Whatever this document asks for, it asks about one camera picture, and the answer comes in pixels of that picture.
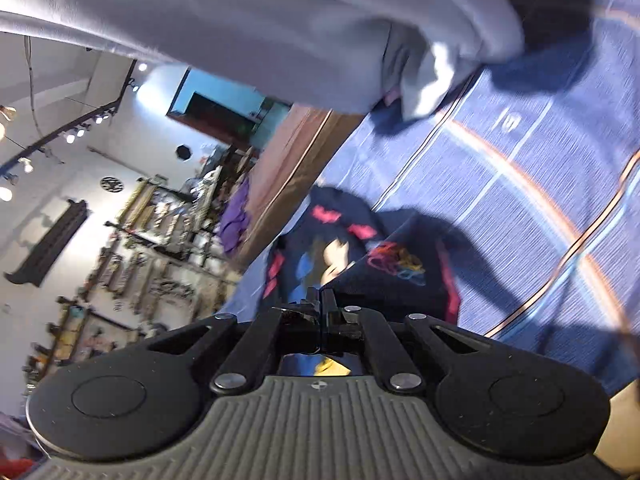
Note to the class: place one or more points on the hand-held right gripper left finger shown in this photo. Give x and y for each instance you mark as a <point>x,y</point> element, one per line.
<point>260,340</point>

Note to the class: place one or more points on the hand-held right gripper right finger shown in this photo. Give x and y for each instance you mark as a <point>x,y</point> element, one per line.
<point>375,345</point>

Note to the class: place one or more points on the navy cartoon print sweater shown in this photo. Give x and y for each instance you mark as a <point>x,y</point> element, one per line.
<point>360,260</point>

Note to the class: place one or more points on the purple cloth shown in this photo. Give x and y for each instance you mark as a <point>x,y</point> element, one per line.
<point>235,220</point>

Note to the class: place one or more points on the cluttered display shelves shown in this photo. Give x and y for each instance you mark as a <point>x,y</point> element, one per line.
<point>145,270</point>

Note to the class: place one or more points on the brown mattress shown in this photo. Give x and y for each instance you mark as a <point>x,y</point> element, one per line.
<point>290,175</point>

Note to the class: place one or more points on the blue plaid bed sheet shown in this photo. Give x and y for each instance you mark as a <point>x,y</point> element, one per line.
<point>500,185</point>

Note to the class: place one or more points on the teal framed screen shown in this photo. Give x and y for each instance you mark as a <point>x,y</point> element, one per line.
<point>220,105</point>

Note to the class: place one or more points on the grey draped garment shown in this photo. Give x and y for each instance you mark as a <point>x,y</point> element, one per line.
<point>250,25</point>

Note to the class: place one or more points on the small round black wall ornament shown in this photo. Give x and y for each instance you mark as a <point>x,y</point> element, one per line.
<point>183,152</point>

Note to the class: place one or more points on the large round black wall ornament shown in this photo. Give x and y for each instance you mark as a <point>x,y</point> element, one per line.
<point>112,185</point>

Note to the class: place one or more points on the black wall shelf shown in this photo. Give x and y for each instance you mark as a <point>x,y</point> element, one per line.
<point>47,245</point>

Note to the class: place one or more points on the ceiling track light rail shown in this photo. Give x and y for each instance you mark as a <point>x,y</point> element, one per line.
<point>65,132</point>

